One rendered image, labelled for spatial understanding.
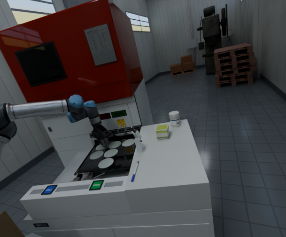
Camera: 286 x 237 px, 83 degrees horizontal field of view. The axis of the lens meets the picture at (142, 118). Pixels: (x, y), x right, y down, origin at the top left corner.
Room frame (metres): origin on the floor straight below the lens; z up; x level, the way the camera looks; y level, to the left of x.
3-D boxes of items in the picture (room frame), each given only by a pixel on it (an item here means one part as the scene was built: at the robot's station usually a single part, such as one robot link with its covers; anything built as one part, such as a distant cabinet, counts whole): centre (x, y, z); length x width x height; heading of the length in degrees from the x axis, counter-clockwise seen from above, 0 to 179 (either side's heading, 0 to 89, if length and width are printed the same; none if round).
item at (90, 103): (1.08, 0.33, 1.21); 0.09 x 0.08 x 0.11; 123
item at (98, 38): (1.56, 0.36, 1.52); 0.81 x 0.75 x 0.60; 79
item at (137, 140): (0.84, 0.06, 1.03); 0.06 x 0.04 x 0.13; 169
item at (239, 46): (5.18, -3.17, 0.51); 1.43 x 1.02 x 1.02; 153
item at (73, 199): (0.65, 0.41, 0.89); 0.55 x 0.09 x 0.14; 79
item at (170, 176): (0.82, -0.08, 0.89); 0.62 x 0.35 x 0.14; 169
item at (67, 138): (1.25, 0.42, 1.02); 0.81 x 0.03 x 0.40; 79
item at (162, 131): (0.92, -0.10, 1.00); 0.07 x 0.07 x 0.07; 69
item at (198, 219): (0.88, 0.22, 0.41); 0.96 x 0.64 x 0.82; 79
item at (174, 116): (1.04, -0.22, 1.01); 0.07 x 0.07 x 0.10
